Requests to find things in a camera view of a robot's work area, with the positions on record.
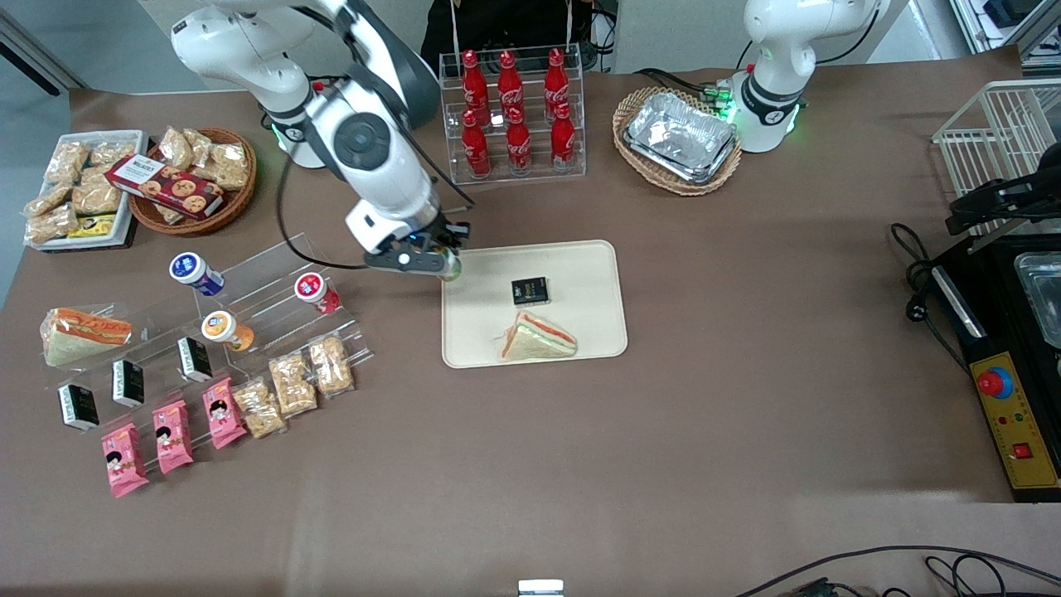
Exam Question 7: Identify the orange gum bottle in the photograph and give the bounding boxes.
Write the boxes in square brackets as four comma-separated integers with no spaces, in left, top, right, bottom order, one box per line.
[201,310,256,354]

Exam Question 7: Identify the stacked foil trays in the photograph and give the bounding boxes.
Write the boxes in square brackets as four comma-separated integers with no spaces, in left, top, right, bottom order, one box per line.
[623,91,739,186]

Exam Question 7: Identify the brown wicker basket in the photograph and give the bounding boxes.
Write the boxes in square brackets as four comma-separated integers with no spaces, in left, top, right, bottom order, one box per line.
[128,126,259,238]

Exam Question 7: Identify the clear acrylic bottle rack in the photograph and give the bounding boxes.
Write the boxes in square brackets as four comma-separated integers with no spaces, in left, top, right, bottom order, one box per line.
[438,43,588,187]

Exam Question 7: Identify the pink snack packet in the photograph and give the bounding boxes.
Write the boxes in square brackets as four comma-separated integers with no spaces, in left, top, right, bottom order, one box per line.
[201,377,249,451]
[100,421,151,499]
[152,399,195,476]

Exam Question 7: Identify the light wicker basket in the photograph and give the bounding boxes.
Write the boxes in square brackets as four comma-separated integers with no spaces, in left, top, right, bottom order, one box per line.
[612,85,744,197]

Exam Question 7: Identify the wrapped triangle sandwich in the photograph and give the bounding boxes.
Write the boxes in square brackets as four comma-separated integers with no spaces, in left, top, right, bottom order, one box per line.
[41,307,134,368]
[499,310,579,363]

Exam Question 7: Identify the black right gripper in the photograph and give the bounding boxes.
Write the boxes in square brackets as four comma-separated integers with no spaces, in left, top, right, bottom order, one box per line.
[414,213,472,260]

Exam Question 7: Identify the clear container in machine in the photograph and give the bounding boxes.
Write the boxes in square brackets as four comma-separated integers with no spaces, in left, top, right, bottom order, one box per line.
[1014,252,1061,350]

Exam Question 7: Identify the white wire rack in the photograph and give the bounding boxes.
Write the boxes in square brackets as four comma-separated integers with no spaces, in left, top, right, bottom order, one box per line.
[932,78,1061,243]

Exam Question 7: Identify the red cookie box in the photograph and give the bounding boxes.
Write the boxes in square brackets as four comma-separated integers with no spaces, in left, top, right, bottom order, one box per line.
[104,153,225,221]

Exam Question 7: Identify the blue gum bottle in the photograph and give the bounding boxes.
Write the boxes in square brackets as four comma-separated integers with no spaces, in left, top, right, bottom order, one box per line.
[169,252,225,298]

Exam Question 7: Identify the metal frame shelf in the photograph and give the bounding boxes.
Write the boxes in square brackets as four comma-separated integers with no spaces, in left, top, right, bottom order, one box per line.
[952,0,1061,72]

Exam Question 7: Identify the black power cable with plug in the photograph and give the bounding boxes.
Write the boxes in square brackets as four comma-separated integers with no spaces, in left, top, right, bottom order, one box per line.
[889,221,972,376]

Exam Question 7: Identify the yellow control panel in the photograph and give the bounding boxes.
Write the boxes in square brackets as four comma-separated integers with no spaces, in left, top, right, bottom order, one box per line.
[969,352,1061,491]

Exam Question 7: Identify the black arm base cable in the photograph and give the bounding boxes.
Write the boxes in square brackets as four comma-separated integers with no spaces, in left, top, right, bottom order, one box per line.
[633,66,732,102]

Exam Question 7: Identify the yellow snack packet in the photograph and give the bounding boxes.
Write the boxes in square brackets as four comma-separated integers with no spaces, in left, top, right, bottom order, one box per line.
[68,213,118,240]

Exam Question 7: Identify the beige plastic tray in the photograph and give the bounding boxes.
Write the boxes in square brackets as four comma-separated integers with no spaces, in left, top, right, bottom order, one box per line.
[441,240,629,369]

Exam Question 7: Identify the red gum bottle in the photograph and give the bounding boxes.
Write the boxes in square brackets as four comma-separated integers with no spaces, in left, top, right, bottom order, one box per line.
[293,272,342,317]

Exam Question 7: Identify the red cola bottle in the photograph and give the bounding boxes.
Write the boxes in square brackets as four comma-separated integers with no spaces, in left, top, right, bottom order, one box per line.
[460,49,491,127]
[505,104,534,176]
[460,109,492,180]
[542,46,572,118]
[497,49,526,122]
[549,100,577,172]

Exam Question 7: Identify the red emergency stop button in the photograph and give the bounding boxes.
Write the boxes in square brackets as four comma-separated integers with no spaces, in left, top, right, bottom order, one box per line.
[976,366,1015,400]

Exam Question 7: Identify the white rectangular snack tray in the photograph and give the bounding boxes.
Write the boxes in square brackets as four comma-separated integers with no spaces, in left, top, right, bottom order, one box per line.
[23,129,149,251]

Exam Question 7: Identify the small black white box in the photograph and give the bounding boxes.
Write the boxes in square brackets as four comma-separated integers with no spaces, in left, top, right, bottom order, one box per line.
[56,382,101,434]
[176,336,214,384]
[111,358,146,409]

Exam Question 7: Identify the black machine lever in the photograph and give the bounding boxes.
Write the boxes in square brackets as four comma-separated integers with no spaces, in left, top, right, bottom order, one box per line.
[946,143,1061,239]

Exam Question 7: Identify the black sealing machine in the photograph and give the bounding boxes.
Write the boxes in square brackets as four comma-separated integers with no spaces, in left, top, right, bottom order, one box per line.
[928,232,1061,504]

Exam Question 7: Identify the clear acrylic stepped stand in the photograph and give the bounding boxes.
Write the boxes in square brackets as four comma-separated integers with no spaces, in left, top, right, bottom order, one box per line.
[217,234,375,391]
[46,282,250,465]

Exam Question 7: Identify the black floor cables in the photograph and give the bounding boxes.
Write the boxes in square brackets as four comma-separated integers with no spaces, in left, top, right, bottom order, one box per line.
[733,544,1061,597]

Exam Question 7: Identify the bagged puffed snack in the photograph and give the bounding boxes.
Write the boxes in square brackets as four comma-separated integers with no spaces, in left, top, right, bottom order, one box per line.
[71,177,124,217]
[194,142,250,191]
[23,202,82,246]
[157,125,196,172]
[86,139,138,167]
[44,140,91,186]
[182,128,216,167]
[22,182,75,219]

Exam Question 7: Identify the clear-wrapped nut brittle pack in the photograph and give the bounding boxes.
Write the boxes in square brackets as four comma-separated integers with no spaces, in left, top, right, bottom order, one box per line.
[267,350,318,418]
[307,332,356,398]
[232,376,288,440]

